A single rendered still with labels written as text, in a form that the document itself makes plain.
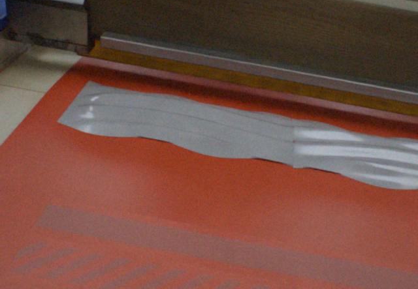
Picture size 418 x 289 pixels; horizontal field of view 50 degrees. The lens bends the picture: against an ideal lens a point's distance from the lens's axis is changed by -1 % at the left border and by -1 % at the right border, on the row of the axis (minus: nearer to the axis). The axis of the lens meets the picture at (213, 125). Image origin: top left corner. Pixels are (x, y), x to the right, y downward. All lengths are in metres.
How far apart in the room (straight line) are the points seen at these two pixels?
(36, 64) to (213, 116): 0.17
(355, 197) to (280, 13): 0.16
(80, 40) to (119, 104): 0.07
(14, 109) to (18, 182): 0.09
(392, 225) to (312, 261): 0.07
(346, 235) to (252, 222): 0.06
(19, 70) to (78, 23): 0.07
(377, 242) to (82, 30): 0.28
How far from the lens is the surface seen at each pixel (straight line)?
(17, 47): 0.45
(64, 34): 0.41
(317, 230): 0.29
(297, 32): 0.39
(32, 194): 0.30
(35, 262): 0.26
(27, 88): 0.40
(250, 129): 0.36
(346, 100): 0.43
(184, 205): 0.29
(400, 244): 0.31
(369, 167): 0.36
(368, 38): 0.40
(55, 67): 0.44
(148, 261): 0.26
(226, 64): 0.39
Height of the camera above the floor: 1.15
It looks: 33 degrees down
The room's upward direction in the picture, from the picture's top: 9 degrees clockwise
